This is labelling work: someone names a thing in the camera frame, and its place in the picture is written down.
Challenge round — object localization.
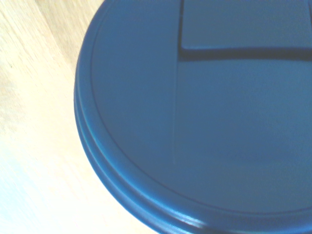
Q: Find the clear pitcher with blue lid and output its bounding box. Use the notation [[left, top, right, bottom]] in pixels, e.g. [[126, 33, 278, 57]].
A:
[[73, 0, 312, 234]]

